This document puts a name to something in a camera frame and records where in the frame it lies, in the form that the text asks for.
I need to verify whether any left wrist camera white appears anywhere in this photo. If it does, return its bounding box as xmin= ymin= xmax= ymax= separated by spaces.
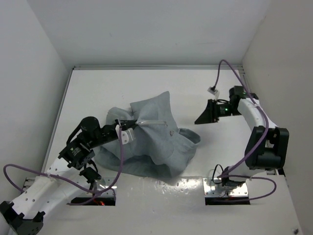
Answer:
xmin=115 ymin=119 xmax=135 ymax=144

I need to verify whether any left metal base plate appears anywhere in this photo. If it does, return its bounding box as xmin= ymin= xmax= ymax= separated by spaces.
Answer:
xmin=93 ymin=178 xmax=117 ymax=198

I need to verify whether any metal base plate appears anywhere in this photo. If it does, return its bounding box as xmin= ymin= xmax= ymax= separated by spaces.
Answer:
xmin=202 ymin=177 xmax=248 ymax=199
xmin=93 ymin=178 xmax=117 ymax=198

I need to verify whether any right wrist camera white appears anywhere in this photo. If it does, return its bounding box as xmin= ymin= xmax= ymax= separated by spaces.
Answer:
xmin=207 ymin=86 xmax=220 ymax=100

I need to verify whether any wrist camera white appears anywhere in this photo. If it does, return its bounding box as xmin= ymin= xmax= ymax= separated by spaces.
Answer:
xmin=115 ymin=119 xmax=135 ymax=144
xmin=207 ymin=86 xmax=220 ymax=100

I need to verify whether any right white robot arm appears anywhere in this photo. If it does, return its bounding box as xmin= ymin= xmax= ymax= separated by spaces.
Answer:
xmin=195 ymin=86 xmax=290 ymax=188

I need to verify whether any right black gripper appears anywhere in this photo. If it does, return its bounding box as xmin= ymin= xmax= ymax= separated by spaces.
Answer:
xmin=195 ymin=99 xmax=241 ymax=125

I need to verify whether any grey zip jacket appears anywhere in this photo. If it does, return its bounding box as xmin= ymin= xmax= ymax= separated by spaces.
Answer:
xmin=94 ymin=91 xmax=201 ymax=179

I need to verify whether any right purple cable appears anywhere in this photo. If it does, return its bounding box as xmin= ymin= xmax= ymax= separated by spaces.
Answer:
xmin=207 ymin=59 xmax=277 ymax=201

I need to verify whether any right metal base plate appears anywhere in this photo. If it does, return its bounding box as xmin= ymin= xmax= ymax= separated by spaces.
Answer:
xmin=202 ymin=177 xmax=248 ymax=199

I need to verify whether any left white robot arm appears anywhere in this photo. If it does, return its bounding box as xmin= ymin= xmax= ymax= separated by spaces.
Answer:
xmin=0 ymin=117 xmax=138 ymax=235

